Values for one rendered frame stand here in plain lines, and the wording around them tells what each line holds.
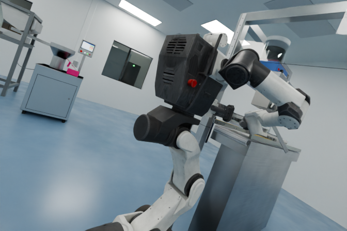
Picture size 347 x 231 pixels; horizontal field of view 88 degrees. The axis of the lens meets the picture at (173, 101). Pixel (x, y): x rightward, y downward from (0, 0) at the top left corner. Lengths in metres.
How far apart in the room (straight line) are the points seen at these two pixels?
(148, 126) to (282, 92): 0.52
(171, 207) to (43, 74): 2.67
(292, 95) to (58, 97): 3.01
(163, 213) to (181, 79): 0.71
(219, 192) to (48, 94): 2.70
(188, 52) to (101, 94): 5.36
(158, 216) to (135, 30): 5.59
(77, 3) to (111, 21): 0.94
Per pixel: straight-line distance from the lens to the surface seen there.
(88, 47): 3.57
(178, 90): 0.72
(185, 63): 0.71
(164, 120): 0.75
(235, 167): 1.39
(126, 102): 6.12
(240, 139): 1.24
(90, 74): 5.91
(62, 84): 3.21
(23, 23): 4.13
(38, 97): 3.28
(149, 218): 1.12
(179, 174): 1.07
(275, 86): 0.77
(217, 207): 1.50
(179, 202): 1.12
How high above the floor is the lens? 1.00
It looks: 1 degrees down
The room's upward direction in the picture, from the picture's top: 21 degrees clockwise
